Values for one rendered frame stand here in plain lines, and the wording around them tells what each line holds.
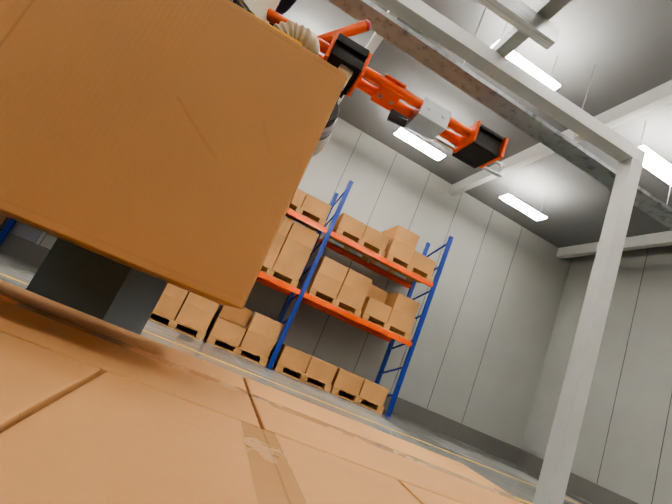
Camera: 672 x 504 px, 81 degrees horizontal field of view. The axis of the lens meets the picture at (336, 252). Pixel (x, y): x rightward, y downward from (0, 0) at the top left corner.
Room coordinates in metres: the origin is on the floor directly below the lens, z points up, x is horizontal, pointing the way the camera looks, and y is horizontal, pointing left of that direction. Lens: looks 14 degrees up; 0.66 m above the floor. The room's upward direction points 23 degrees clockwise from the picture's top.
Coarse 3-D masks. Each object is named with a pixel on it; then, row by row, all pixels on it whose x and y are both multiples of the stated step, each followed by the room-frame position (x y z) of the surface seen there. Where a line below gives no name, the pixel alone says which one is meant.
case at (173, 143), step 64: (0, 0) 0.43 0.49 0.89; (64, 0) 0.45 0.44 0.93; (128, 0) 0.46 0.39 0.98; (192, 0) 0.48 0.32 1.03; (0, 64) 0.44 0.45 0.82; (64, 64) 0.46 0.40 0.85; (128, 64) 0.47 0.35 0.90; (192, 64) 0.49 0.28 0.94; (256, 64) 0.51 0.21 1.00; (320, 64) 0.53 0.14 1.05; (0, 128) 0.45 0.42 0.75; (64, 128) 0.47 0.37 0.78; (128, 128) 0.48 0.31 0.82; (192, 128) 0.50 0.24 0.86; (256, 128) 0.52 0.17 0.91; (320, 128) 0.54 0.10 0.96; (0, 192) 0.46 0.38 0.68; (64, 192) 0.48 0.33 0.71; (128, 192) 0.49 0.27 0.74; (192, 192) 0.51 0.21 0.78; (256, 192) 0.53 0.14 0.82; (128, 256) 0.50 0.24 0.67; (192, 256) 0.52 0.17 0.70; (256, 256) 0.54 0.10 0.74
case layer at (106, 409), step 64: (0, 320) 0.52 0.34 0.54; (64, 320) 0.68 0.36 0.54; (0, 384) 0.33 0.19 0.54; (64, 384) 0.39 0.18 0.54; (128, 384) 0.48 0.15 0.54; (192, 384) 0.62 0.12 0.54; (256, 384) 0.89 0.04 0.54; (0, 448) 0.25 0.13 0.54; (64, 448) 0.28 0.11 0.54; (128, 448) 0.32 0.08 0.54; (192, 448) 0.37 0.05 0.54; (256, 448) 0.45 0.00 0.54; (320, 448) 0.56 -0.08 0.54; (384, 448) 0.78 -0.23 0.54
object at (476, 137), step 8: (472, 128) 0.75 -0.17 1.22; (480, 128) 0.75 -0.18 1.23; (488, 128) 0.75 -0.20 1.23; (472, 136) 0.74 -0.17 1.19; (480, 136) 0.75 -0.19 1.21; (488, 136) 0.75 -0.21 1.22; (496, 136) 0.75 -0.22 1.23; (464, 144) 0.76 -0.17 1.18; (472, 144) 0.75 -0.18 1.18; (480, 144) 0.74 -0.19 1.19; (488, 144) 0.75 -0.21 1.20; (496, 144) 0.76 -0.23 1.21; (504, 144) 0.75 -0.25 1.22; (456, 152) 0.80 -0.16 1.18; (464, 152) 0.79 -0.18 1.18; (472, 152) 0.78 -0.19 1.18; (480, 152) 0.77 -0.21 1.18; (488, 152) 0.76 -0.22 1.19; (496, 152) 0.75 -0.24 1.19; (504, 152) 0.75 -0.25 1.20; (472, 160) 0.81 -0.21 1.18; (480, 160) 0.79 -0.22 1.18; (488, 160) 0.78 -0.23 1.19; (496, 160) 0.77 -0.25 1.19
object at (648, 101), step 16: (368, 48) 6.09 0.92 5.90; (640, 96) 5.02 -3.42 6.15; (656, 96) 4.77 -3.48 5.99; (608, 112) 5.52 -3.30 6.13; (624, 112) 5.22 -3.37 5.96; (640, 112) 5.05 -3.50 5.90; (512, 160) 7.64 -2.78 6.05; (528, 160) 7.22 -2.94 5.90; (480, 176) 8.67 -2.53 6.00; (640, 240) 8.54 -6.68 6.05; (656, 240) 8.18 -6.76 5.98; (560, 256) 10.75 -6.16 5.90; (576, 256) 10.35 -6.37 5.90
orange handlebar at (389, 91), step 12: (276, 12) 0.64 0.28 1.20; (324, 48) 0.66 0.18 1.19; (372, 72) 0.69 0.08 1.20; (360, 84) 0.73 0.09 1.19; (372, 84) 0.73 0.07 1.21; (384, 84) 0.70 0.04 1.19; (396, 84) 0.70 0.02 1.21; (372, 96) 0.74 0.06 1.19; (384, 96) 0.72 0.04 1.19; (396, 96) 0.71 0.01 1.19; (408, 96) 0.71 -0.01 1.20; (396, 108) 0.75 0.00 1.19; (408, 108) 0.75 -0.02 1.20; (456, 120) 0.74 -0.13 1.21; (444, 132) 0.77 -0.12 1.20; (456, 132) 0.75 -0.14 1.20; (468, 132) 0.74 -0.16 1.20; (456, 144) 0.79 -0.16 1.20
